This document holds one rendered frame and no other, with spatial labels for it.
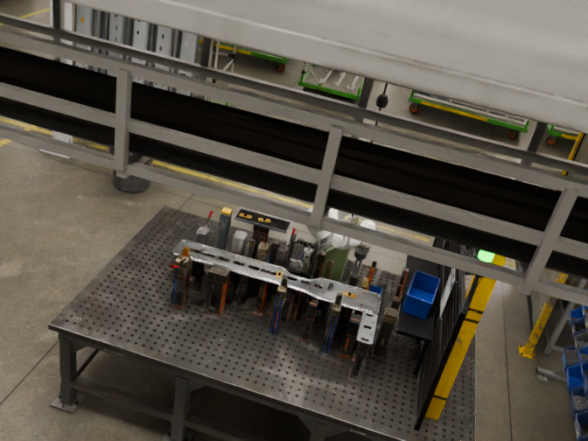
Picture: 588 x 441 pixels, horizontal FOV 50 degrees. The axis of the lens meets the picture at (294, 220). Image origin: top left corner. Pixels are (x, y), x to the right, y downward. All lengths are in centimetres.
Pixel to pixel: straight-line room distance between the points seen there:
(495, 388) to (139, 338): 286
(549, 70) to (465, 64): 4
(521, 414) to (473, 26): 503
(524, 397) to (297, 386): 225
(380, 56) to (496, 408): 502
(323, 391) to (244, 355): 52
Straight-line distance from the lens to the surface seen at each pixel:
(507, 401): 533
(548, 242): 29
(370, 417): 374
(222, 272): 395
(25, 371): 477
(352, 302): 398
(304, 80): 1009
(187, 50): 790
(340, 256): 454
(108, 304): 416
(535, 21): 31
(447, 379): 367
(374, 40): 26
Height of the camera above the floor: 335
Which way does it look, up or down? 30 degrees down
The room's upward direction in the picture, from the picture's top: 12 degrees clockwise
